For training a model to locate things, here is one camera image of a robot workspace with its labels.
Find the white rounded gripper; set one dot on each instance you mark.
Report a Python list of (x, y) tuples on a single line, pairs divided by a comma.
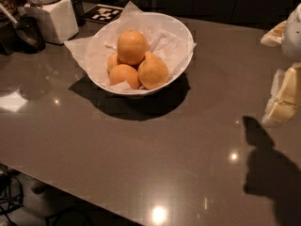
[(292, 37)]

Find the orange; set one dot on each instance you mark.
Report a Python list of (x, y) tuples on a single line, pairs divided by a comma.
[(124, 73), (112, 61), (153, 73), (131, 47)]

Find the white ceramic bowl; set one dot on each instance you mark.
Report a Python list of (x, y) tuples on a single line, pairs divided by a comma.
[(183, 38)]

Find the white paper liner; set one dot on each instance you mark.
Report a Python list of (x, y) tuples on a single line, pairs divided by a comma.
[(91, 52)]

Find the black white marker card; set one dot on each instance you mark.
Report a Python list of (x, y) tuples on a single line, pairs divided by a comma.
[(103, 14)]

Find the dark cup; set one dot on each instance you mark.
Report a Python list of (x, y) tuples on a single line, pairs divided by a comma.
[(79, 12)]

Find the white square jar base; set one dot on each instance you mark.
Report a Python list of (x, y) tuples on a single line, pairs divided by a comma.
[(57, 22)]

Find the dark round pot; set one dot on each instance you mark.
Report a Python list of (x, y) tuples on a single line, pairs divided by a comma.
[(28, 32)]

